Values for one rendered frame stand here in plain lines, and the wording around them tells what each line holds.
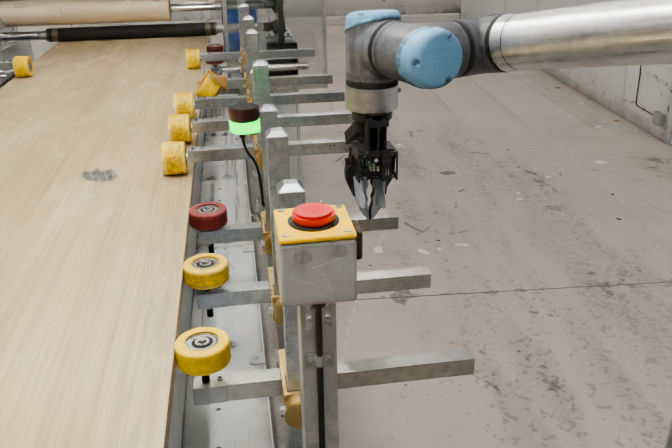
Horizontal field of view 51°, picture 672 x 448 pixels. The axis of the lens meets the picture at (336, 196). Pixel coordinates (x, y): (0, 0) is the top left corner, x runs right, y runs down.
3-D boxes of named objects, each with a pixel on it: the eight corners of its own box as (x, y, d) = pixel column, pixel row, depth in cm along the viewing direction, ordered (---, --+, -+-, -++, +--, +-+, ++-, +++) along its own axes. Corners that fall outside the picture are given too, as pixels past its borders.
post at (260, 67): (277, 246, 179) (267, 58, 161) (278, 252, 176) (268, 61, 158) (263, 247, 179) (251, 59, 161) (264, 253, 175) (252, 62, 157)
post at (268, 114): (286, 310, 158) (275, 102, 140) (287, 318, 154) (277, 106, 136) (270, 311, 157) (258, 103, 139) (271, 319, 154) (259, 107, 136)
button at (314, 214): (331, 216, 67) (331, 199, 67) (338, 233, 64) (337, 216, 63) (290, 219, 67) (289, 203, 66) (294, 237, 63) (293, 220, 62)
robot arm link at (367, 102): (340, 79, 123) (394, 76, 124) (341, 106, 125) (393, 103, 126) (350, 91, 115) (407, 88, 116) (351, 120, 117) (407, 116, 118)
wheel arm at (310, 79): (331, 81, 246) (331, 73, 245) (332, 83, 243) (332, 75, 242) (226, 86, 241) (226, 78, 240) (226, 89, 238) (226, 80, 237)
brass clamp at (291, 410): (313, 371, 113) (312, 345, 112) (324, 427, 101) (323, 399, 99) (275, 375, 113) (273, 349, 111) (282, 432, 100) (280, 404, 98)
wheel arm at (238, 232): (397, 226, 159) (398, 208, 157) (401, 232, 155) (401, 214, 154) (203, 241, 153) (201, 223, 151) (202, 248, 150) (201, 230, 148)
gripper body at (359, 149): (356, 187, 121) (356, 119, 116) (346, 170, 128) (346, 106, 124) (399, 183, 122) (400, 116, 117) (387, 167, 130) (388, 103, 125)
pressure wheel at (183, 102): (193, 114, 210) (195, 121, 218) (191, 88, 212) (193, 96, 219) (173, 115, 210) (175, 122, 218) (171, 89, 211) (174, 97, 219)
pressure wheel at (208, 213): (230, 245, 157) (226, 198, 152) (230, 261, 149) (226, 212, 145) (193, 248, 155) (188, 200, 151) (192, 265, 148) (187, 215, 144)
